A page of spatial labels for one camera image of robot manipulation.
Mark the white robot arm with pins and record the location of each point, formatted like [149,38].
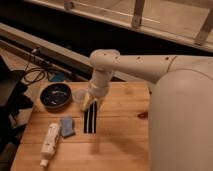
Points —
[180,116]

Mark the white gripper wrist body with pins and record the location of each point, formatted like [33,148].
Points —
[99,83]

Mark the blue cloth piece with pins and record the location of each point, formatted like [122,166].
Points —
[67,126]

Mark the white tube bottle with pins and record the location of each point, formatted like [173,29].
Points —
[49,145]

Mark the metal window rail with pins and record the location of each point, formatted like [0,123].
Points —
[62,55]

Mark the translucent plastic cup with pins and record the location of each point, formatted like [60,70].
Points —
[78,96]

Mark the dark blue ceramic bowl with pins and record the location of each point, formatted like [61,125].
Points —
[55,95]

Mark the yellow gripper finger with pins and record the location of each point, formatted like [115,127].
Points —
[99,102]
[87,101]

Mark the black chair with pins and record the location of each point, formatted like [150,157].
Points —
[12,99]

